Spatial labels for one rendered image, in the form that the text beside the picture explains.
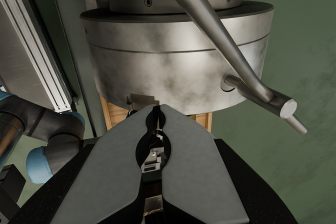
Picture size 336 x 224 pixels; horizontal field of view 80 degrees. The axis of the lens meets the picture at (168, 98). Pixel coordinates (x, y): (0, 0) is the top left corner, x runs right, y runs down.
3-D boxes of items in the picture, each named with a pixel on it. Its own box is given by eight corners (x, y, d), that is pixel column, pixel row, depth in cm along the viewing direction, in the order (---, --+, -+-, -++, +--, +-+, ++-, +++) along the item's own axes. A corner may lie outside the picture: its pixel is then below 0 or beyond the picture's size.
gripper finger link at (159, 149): (176, 136, 49) (140, 142, 47) (176, 130, 48) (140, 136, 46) (182, 149, 45) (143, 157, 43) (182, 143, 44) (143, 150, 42)
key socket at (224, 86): (230, 68, 30) (244, 75, 27) (216, 87, 30) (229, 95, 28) (217, 57, 28) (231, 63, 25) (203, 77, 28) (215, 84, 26)
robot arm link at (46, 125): (51, 98, 53) (39, 122, 43) (91, 116, 58) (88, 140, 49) (38, 121, 54) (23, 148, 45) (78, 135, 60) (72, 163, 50)
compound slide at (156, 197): (134, 188, 70) (136, 201, 66) (162, 181, 72) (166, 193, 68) (140, 222, 80) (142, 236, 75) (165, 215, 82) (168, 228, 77)
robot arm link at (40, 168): (32, 138, 45) (17, 167, 37) (84, 129, 47) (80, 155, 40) (43, 164, 48) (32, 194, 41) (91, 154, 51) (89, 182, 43)
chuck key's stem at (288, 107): (225, 70, 29) (301, 105, 20) (216, 82, 30) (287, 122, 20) (217, 62, 28) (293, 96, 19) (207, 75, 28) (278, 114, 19)
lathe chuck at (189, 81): (77, 25, 44) (102, 71, 19) (199, 12, 55) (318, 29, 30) (87, 65, 48) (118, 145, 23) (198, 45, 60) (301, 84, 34)
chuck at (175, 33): (73, 8, 42) (94, 33, 17) (200, -2, 53) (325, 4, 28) (77, 25, 44) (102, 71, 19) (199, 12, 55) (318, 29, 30)
